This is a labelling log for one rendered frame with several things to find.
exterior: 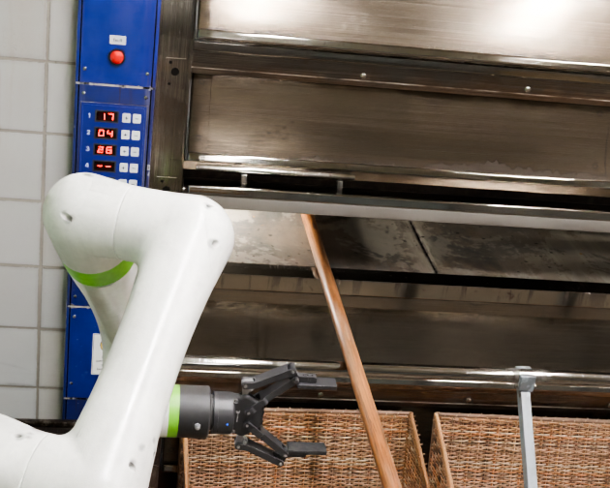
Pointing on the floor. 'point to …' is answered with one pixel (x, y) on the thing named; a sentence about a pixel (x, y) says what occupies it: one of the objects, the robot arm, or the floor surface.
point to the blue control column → (99, 66)
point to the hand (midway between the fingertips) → (324, 416)
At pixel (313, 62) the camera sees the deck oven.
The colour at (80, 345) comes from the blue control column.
